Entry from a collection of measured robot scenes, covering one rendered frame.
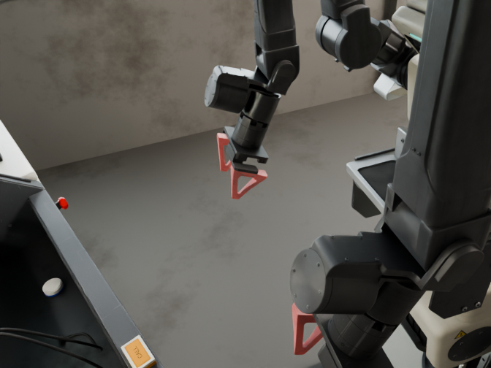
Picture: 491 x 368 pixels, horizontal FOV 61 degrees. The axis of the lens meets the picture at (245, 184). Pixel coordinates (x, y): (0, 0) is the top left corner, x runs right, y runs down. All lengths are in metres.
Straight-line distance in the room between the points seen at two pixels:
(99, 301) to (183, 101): 2.26
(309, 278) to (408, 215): 0.10
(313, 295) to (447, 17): 0.23
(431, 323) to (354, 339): 0.43
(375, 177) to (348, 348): 0.37
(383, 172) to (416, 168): 0.42
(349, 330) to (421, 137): 0.21
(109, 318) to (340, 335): 0.39
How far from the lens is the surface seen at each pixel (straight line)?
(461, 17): 0.29
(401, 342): 1.45
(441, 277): 0.38
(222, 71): 0.71
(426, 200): 0.35
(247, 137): 0.75
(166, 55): 2.76
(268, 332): 1.77
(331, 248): 0.37
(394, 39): 0.79
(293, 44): 0.71
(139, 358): 0.65
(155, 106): 2.88
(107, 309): 0.73
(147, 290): 2.01
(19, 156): 1.17
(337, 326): 0.47
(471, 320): 0.87
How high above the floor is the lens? 1.49
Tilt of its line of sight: 38 degrees down
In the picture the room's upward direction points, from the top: 8 degrees counter-clockwise
